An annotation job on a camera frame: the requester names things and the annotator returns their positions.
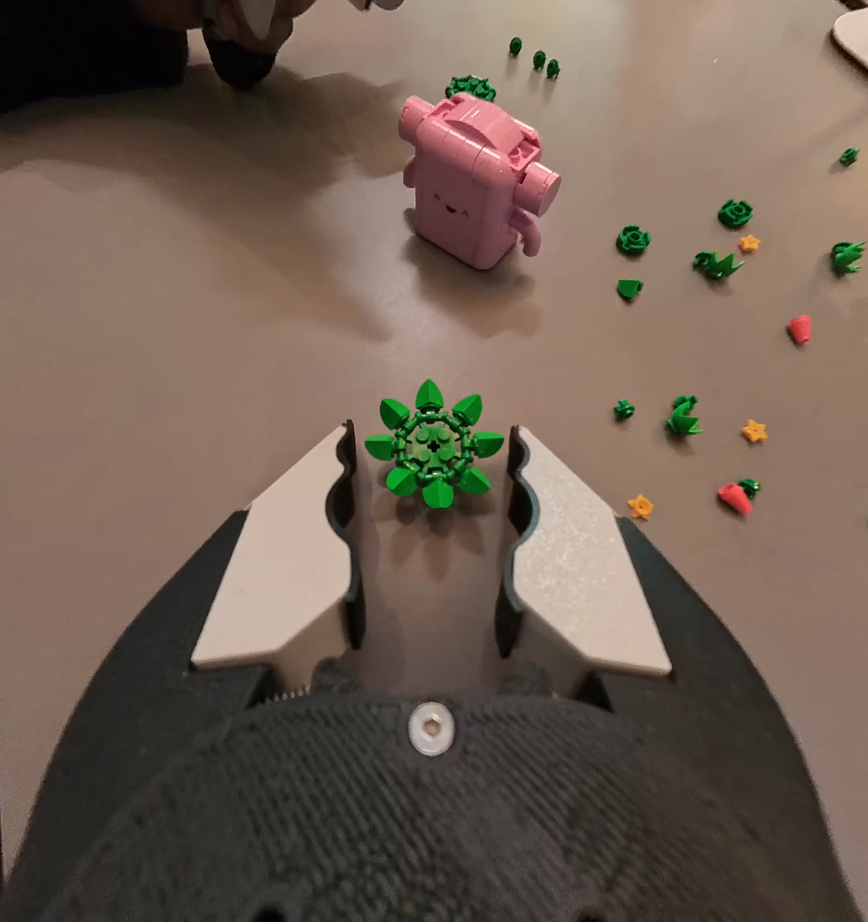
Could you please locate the person's left forearm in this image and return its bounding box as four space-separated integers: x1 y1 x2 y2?
0 0 190 114

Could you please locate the green toy grass piece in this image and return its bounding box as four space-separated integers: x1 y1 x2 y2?
692 250 745 282

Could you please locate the green toy brick leaf rosette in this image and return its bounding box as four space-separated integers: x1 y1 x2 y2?
363 379 507 511

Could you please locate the pink toy brick watering can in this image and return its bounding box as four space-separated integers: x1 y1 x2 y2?
397 91 562 271

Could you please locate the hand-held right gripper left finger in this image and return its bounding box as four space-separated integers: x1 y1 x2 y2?
191 420 367 687

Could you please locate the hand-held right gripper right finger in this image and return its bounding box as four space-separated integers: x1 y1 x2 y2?
495 425 674 698

